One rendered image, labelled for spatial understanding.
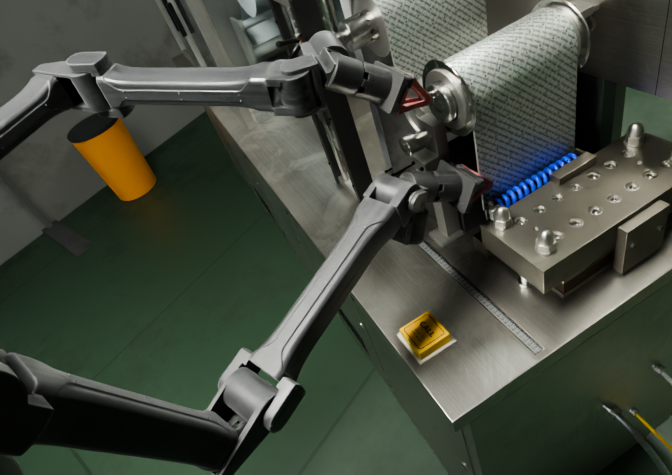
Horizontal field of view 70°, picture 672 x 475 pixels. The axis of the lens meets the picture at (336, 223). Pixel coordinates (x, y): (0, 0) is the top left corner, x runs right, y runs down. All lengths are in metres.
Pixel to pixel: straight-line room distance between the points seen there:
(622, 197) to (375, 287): 0.50
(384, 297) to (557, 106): 0.51
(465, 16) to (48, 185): 3.42
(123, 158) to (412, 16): 2.86
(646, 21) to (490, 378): 0.66
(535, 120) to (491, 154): 0.11
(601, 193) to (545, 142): 0.14
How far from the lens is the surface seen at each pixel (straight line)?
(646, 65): 1.06
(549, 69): 0.97
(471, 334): 0.97
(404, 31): 1.04
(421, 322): 0.96
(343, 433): 1.95
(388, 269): 1.10
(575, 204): 1.00
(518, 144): 0.99
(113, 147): 3.60
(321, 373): 2.09
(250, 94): 0.79
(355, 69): 0.78
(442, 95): 0.88
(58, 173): 4.07
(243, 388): 0.71
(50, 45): 3.99
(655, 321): 1.19
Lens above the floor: 1.70
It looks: 40 degrees down
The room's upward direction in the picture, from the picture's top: 22 degrees counter-clockwise
